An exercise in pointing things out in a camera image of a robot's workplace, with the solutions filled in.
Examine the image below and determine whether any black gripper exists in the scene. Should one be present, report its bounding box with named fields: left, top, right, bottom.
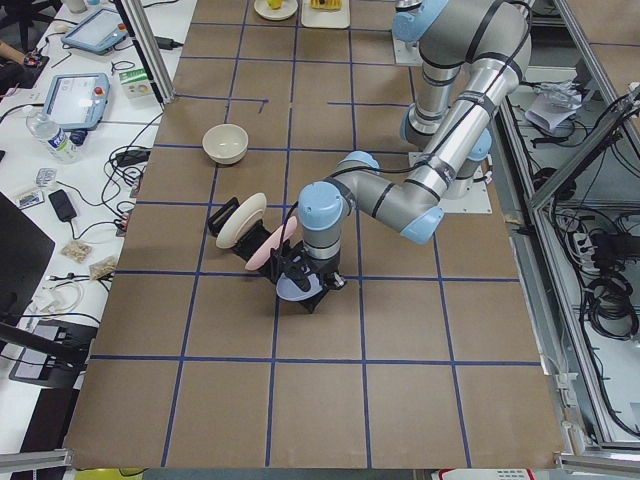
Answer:
left=270, top=244, right=346, bottom=295

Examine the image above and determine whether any blue plate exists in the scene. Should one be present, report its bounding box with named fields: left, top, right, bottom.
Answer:
left=276, top=266, right=322, bottom=301

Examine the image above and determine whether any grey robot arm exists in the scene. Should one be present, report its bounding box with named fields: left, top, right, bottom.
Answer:
left=274, top=1, right=531, bottom=301

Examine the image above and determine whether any pink plate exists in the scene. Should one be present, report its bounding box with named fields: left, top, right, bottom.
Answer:
left=245, top=216, right=298, bottom=271

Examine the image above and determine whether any cream plate in rack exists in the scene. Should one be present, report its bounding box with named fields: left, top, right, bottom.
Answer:
left=216, top=192, right=267, bottom=249

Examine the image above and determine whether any cream plate with lemon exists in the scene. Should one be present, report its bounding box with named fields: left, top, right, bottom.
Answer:
left=253, top=0, right=299, bottom=21

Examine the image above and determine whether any black dish rack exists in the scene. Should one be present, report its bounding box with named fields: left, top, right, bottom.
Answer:
left=207, top=197, right=337, bottom=313

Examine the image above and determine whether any cream bowl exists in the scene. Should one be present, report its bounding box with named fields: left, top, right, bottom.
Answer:
left=202, top=124, right=249, bottom=165

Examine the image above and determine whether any black laptop power brick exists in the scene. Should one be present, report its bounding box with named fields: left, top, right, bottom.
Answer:
left=114, top=148, right=150, bottom=168

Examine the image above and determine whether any green white carton box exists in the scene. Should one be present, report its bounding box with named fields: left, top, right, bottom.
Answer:
left=118, top=68, right=153, bottom=99

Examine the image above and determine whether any black power adapter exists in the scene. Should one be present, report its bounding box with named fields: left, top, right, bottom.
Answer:
left=48, top=189, right=77, bottom=222

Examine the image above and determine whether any cream rectangular tray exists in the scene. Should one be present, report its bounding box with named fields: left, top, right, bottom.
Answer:
left=301, top=0, right=351, bottom=29

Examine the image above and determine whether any yellow lemon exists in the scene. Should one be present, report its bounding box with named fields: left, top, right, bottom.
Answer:
left=267, top=0, right=283, bottom=10

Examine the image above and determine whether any near blue teach pendant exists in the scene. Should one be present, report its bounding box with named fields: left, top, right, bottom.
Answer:
left=43, top=73, right=110, bottom=131

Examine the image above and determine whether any blue teach pendant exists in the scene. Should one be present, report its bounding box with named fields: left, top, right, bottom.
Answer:
left=43, top=73, right=110, bottom=131
left=61, top=8, right=128, bottom=55

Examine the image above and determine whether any clear water bottle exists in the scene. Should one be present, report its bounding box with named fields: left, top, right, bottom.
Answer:
left=26, top=109, right=77, bottom=164

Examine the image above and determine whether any far blue teach pendant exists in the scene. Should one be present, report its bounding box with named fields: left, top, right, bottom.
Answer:
left=61, top=8, right=128, bottom=55

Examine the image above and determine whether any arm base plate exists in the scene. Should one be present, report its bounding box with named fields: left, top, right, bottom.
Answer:
left=408, top=151, right=492, bottom=215
left=392, top=26, right=423, bottom=66

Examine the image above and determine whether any aluminium frame post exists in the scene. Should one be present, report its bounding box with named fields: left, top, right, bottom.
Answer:
left=114, top=0, right=175, bottom=105

